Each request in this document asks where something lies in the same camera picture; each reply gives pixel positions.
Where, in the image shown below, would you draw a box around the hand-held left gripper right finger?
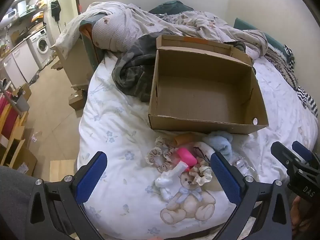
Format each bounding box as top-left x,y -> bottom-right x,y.
210,151 -> 293,240

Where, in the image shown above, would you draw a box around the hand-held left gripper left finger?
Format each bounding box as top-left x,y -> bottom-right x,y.
25,151 -> 108,240

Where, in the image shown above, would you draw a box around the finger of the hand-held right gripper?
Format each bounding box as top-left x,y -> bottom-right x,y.
292,141 -> 319,165
271,141 -> 300,178

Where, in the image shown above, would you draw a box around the small clear plastic bottle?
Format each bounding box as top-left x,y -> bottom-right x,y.
231,156 -> 255,177

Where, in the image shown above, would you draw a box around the cream satin scrunchie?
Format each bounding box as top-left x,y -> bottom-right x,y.
189,165 -> 213,186

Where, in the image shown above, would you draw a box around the white fish print cloth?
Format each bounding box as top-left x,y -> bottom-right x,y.
191,141 -> 215,167

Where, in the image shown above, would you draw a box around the light blue fluffy sock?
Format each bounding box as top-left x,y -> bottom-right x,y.
203,131 -> 234,158

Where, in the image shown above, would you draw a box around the pink rubber duck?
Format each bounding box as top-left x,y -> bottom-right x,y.
176,147 -> 198,169

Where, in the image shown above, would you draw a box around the white knotted cloth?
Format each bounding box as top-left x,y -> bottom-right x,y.
154,161 -> 188,201

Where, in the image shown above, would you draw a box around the brown cardboard box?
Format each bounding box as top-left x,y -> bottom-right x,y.
148,34 -> 269,135

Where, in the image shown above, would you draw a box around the person's right hand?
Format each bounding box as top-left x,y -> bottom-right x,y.
291,195 -> 320,233

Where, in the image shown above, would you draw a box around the light wooden board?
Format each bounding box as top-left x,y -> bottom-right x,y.
49,159 -> 78,182

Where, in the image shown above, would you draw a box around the white bear print bed sheet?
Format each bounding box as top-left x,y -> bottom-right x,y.
77,46 -> 318,238

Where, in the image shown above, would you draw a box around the brown satin scrunchie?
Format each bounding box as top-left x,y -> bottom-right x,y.
157,158 -> 178,173

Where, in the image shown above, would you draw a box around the black white striped cloth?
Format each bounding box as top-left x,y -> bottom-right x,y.
284,44 -> 318,117

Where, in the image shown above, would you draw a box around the small brown floor box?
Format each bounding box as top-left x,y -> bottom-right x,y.
68,90 -> 84,110

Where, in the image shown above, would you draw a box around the person's grey trousers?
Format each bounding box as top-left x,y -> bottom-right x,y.
0,165 -> 78,240

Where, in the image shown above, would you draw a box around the yellow wooden shelf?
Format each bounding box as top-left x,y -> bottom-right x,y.
0,102 -> 38,177

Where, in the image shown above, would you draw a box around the patterned knitted blanket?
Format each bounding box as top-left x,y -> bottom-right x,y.
264,44 -> 299,88

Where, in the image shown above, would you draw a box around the red cloth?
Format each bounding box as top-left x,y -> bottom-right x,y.
0,92 -> 19,137

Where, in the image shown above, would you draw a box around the camouflage cloth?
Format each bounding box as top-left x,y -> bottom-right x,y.
112,29 -> 180,102

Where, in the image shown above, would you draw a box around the green headboard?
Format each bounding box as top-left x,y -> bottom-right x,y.
233,17 -> 285,53

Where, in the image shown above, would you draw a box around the white kitchen cabinet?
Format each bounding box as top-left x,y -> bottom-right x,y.
0,40 -> 40,83

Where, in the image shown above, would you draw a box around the white washing machine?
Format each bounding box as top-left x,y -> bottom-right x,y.
26,28 -> 53,70

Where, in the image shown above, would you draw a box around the beige floral quilt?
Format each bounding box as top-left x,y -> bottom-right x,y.
55,1 -> 268,57

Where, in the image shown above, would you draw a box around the black hanging bag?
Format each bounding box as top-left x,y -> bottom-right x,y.
51,0 -> 62,22

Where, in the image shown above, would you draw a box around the dark green pillow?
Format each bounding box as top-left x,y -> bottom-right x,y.
148,0 -> 194,15

